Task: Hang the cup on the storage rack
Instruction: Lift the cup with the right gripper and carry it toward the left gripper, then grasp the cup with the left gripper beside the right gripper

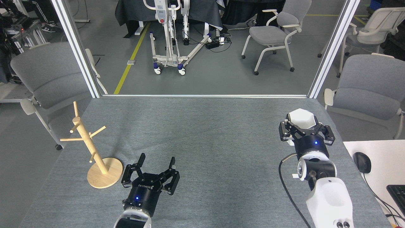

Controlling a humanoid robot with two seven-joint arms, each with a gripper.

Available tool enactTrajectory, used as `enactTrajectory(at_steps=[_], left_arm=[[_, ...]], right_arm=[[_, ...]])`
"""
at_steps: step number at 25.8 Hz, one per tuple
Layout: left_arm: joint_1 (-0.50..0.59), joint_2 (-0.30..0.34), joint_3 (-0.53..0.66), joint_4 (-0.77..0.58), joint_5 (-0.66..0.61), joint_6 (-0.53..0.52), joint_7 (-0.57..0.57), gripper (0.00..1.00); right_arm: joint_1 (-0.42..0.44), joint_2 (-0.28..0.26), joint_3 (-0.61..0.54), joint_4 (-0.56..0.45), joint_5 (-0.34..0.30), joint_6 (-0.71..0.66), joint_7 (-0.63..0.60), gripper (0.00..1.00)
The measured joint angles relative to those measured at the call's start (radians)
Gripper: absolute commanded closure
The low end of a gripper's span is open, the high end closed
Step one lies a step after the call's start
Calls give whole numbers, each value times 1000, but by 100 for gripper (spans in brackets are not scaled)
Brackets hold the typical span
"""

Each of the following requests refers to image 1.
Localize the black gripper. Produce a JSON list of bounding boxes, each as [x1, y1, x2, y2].
[[121, 153, 180, 217], [279, 114, 336, 159]]

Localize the white faceted cup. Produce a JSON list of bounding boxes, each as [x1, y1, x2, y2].
[[286, 108, 319, 146]]

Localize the wooden cup rack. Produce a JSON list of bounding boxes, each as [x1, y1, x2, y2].
[[60, 101, 123, 189]]

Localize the black equipment rack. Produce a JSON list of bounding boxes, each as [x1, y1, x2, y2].
[[0, 14, 48, 56]]

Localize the black computer mouse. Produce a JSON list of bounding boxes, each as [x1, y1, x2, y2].
[[353, 152, 371, 174]]

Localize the grey padded chair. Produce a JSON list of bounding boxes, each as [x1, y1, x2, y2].
[[323, 53, 405, 140], [241, 0, 312, 76], [10, 42, 108, 151]]

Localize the white desk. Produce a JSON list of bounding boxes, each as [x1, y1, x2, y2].
[[343, 140, 405, 228]]

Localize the black keyboard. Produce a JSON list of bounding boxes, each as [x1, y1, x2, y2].
[[386, 185, 405, 216]]

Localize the white stand on wheels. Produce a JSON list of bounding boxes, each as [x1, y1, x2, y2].
[[142, 0, 213, 76]]

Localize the black power strip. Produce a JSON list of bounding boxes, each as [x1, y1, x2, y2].
[[205, 37, 226, 49]]

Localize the table with dark cloth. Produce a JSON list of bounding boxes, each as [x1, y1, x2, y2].
[[115, 0, 223, 38]]

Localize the black and white sneaker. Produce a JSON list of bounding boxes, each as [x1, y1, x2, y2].
[[41, 22, 60, 33]]

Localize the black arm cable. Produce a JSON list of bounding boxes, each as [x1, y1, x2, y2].
[[278, 153, 312, 228]]

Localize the silver frame post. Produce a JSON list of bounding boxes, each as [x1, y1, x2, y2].
[[51, 0, 102, 98], [308, 0, 361, 99]]

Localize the black mouse cable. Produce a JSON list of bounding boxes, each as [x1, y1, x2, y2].
[[362, 173, 405, 219]]

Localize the silver frame rail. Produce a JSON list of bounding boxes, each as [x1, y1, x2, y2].
[[101, 94, 308, 99]]

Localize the white frame grey chair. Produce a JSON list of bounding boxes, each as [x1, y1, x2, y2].
[[317, 7, 405, 78]]

